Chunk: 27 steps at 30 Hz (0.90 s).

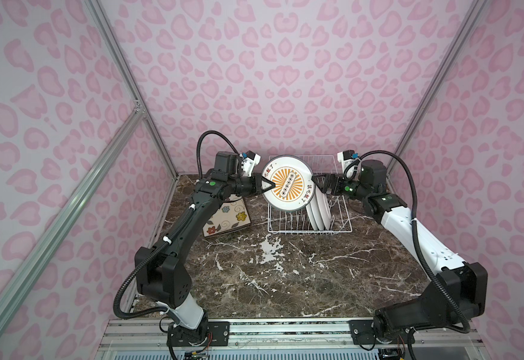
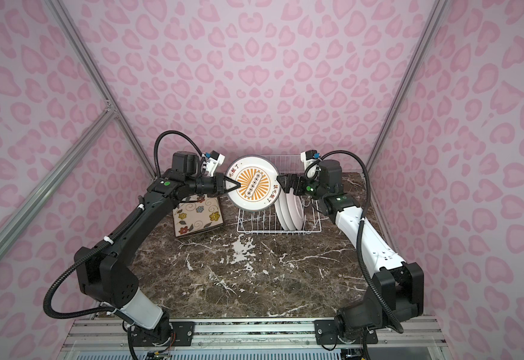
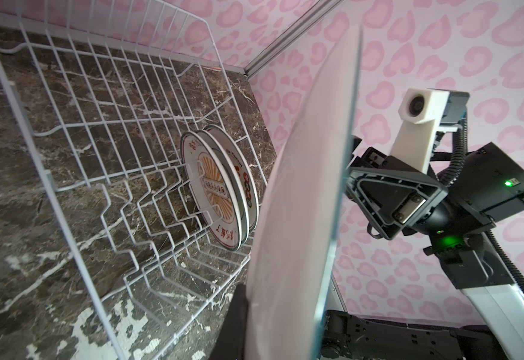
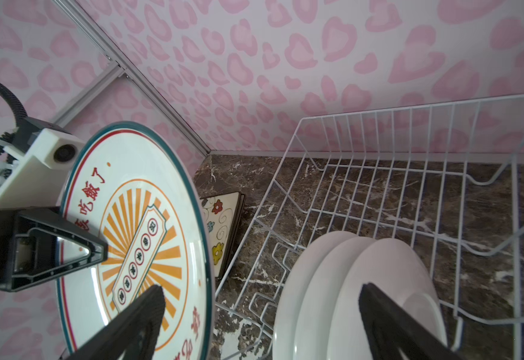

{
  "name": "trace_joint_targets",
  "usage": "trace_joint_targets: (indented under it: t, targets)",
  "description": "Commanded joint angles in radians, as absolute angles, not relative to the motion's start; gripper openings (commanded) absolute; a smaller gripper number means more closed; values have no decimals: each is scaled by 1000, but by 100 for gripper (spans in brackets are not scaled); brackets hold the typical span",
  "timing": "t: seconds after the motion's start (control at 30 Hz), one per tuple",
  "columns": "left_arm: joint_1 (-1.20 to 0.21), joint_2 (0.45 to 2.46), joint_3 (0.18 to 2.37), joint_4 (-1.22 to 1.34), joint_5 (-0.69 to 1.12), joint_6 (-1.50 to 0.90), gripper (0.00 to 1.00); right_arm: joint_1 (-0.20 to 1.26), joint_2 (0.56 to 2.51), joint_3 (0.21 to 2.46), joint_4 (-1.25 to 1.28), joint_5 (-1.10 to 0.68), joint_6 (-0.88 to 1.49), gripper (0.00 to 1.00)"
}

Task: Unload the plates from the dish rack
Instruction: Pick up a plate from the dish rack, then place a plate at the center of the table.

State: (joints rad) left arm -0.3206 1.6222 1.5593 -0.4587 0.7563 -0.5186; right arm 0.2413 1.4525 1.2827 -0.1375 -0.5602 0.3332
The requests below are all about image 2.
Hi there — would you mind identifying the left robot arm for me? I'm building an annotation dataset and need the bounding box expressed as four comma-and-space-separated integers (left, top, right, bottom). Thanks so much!
74, 151, 239, 339

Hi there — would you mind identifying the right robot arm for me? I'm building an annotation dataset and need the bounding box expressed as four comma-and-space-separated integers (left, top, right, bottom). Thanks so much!
278, 160, 424, 343

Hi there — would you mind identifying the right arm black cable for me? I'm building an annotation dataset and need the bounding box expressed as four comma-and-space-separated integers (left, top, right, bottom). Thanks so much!
304, 149, 404, 335

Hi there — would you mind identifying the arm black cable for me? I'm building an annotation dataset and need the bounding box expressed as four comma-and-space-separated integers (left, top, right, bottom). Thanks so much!
42, 130, 205, 360
304, 149, 404, 335

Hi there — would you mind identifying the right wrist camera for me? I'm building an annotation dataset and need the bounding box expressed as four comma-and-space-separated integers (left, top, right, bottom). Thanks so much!
300, 149, 320, 179

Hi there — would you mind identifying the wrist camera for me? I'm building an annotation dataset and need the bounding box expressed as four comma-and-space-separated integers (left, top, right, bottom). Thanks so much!
300, 149, 320, 179
203, 151, 225, 177

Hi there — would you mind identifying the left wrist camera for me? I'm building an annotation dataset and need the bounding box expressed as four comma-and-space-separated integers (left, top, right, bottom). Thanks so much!
203, 151, 225, 177

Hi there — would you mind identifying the white wire dish rack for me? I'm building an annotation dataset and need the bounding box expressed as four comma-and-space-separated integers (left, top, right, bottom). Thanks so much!
235, 154, 323, 234

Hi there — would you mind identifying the aluminium corner post left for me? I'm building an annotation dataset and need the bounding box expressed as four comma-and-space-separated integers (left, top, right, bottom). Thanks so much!
44, 0, 155, 178

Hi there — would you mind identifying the aluminium corner post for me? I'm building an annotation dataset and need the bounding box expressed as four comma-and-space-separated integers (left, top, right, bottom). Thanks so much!
367, 0, 452, 174
44, 0, 155, 178

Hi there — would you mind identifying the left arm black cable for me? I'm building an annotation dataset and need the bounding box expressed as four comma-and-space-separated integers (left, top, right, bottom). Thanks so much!
42, 130, 205, 360

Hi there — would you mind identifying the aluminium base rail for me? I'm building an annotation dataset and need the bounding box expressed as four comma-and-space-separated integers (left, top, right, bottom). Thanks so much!
58, 316, 453, 359

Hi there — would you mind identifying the aluminium corner post right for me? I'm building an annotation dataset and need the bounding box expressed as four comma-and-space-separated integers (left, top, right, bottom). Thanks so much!
367, 0, 452, 174

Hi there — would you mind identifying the aluminium frame strut left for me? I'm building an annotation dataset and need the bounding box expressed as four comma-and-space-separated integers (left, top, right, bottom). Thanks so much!
0, 106, 115, 261

